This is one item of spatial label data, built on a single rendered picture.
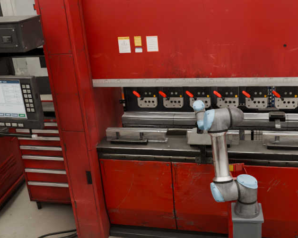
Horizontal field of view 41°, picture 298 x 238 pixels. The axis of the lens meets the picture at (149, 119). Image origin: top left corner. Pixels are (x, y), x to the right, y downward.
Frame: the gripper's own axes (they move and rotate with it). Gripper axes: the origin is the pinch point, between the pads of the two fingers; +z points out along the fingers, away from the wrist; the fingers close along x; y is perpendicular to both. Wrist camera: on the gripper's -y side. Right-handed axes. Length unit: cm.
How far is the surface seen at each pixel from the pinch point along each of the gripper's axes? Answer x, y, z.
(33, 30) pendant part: 100, 23, -92
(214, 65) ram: -9.0, 33.5, -35.2
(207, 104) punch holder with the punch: -3.6, 14.5, -13.4
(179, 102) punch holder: 17.2, 16.2, -13.1
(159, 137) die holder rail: 35.6, -2.4, 9.8
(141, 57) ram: 44, 38, -40
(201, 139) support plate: -0.6, -11.9, -8.8
